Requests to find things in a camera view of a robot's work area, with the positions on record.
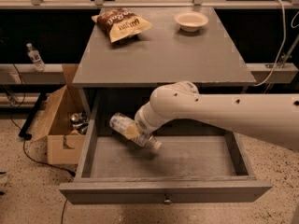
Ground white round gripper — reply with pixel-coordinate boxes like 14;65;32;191
124;103;168;140

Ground blue labelled plastic bottle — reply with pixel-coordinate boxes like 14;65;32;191
109;113;162;150

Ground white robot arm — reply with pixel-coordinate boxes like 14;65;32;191
135;81;299;151

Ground grey open top drawer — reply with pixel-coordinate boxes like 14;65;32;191
59;90;272;204

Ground small metal drawer knob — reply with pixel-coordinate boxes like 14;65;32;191
164;194;172;204

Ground clear water bottle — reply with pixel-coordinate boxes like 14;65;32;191
26;43;45;72

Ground crushed metal cans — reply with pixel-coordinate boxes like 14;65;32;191
69;111;89;135

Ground open cardboard box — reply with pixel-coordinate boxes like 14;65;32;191
31;63;85;164

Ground grey wooden cabinet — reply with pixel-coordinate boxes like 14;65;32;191
73;7;255;90

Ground black metal stand leg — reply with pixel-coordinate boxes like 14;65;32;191
19;92;47;140

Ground brown yellow chip bag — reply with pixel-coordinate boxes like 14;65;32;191
92;7;152;43

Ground white paper bowl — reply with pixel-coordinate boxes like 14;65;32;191
174;11;208;33

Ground metal railing shelf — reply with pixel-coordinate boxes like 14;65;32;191
0;63;78;85

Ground black floor cable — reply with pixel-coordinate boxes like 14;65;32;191
0;37;77;224

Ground white hanging cable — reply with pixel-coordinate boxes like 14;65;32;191
251;0;299;88

